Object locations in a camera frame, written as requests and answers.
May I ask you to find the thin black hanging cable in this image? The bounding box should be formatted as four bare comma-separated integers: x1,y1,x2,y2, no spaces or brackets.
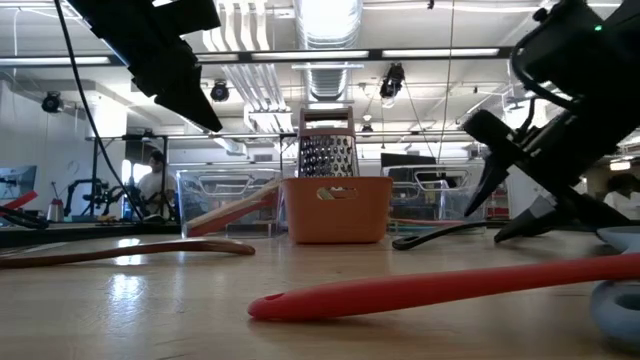
52,0,147,222

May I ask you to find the red slotted spatula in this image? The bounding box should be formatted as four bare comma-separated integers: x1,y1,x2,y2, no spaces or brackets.
187,197,279,239

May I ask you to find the clear plastic bin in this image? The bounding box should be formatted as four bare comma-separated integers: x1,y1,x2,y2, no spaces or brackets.
382,163,489,236
176,168,284,240

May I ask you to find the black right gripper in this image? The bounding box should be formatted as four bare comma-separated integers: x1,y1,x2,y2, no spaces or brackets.
462,0,640,227

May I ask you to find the black overhead light bar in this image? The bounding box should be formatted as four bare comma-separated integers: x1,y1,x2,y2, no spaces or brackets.
0,47,514,67

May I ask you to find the orange plastic bin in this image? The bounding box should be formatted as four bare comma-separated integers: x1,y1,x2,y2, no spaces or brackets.
279,176,395,245

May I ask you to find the person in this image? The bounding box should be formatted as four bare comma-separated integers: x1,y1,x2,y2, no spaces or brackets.
602,172,640,222
137,149,177,220

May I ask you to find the silver ventilation duct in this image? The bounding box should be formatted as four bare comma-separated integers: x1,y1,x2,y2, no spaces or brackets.
293,0,364,104

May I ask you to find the blue-grey silicone spoon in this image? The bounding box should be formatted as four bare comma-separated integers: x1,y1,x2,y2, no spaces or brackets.
588,225,640,347

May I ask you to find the red bar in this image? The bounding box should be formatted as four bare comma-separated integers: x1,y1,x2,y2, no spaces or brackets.
0,189,39,214

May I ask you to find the black ceiling spotlight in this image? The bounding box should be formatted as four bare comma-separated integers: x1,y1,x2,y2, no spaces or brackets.
209,79,231,104
378,62,406,100
40,91,65,115

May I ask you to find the brown wooden spoon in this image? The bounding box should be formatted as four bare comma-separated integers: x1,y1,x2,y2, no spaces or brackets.
0,237,257,270

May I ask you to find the black table frame rail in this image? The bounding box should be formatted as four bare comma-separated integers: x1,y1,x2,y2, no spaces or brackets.
0,215,640,242

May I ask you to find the silver kettle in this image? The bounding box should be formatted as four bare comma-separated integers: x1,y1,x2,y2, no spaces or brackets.
45,197,66,224

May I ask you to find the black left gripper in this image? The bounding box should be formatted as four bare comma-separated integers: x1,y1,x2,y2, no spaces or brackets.
67,0,225,134

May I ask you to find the black metal frame stand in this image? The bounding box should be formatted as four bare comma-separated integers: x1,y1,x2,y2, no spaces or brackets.
88,133,170,224

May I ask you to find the white square column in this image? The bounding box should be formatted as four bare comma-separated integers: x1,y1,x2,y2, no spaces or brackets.
503,164,544,220

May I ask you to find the black flat screen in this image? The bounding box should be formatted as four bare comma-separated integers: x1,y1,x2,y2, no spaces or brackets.
379,152,439,169

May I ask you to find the red silicone spoon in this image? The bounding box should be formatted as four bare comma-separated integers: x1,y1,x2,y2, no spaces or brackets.
247,252,640,322

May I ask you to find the computer monitor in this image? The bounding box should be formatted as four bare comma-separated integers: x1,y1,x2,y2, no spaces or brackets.
0,164,39,201

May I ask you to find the pink metal box grater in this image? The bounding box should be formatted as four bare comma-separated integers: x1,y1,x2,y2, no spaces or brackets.
297,106,360,179

